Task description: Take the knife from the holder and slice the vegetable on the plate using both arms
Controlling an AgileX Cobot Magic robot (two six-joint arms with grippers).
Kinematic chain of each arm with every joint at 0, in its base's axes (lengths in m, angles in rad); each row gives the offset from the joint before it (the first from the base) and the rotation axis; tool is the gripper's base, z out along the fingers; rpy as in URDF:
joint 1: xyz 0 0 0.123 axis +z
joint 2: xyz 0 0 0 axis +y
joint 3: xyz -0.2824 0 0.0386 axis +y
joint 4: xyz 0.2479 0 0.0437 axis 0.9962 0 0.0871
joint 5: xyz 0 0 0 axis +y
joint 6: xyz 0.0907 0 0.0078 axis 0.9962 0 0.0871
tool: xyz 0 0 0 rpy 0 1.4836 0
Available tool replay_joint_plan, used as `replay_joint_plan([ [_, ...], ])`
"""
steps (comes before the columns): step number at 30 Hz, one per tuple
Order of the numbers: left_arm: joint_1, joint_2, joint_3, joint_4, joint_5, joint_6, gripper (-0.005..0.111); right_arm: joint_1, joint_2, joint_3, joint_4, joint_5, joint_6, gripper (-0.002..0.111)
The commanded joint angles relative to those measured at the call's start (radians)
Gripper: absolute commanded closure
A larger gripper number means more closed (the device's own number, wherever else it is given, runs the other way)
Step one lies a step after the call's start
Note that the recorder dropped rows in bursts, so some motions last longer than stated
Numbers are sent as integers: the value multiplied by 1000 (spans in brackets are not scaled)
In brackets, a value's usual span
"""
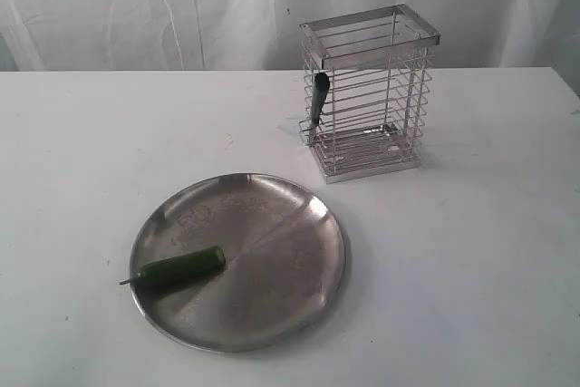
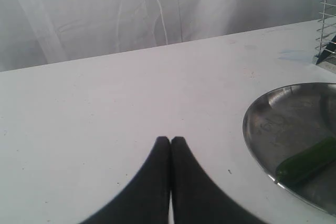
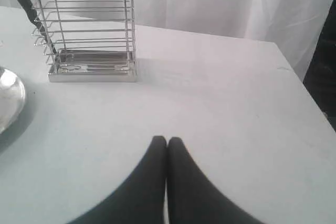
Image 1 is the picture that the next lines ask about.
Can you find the black knife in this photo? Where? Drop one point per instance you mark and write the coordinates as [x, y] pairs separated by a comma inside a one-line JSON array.
[[320, 90]]

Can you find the green chili pepper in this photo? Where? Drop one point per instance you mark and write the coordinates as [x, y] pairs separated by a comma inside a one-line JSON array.
[[179, 269]]

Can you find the round stainless steel plate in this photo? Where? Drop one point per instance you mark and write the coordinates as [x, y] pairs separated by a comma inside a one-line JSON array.
[[284, 251]]

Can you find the metal wire utensil rack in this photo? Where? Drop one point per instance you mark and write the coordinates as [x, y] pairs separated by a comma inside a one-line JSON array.
[[378, 64]]

